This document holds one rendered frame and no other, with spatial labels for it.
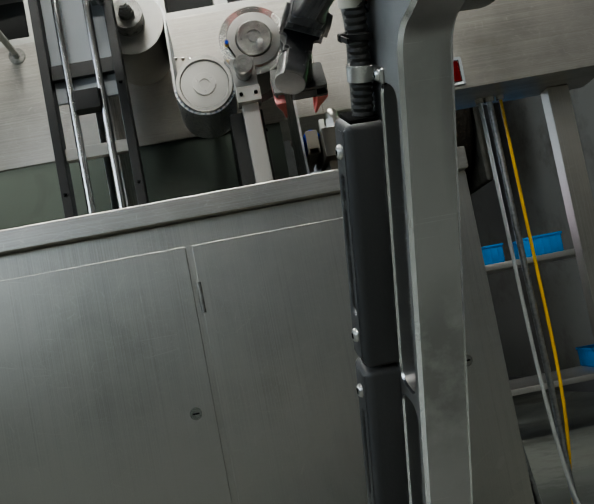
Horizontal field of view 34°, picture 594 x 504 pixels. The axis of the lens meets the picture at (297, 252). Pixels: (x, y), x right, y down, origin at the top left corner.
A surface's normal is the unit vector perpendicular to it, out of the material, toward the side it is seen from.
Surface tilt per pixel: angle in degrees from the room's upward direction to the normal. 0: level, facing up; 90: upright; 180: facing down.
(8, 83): 90
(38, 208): 90
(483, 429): 90
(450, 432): 115
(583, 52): 90
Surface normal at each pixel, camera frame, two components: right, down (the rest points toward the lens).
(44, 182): 0.05, -0.10
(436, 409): 0.23, 0.31
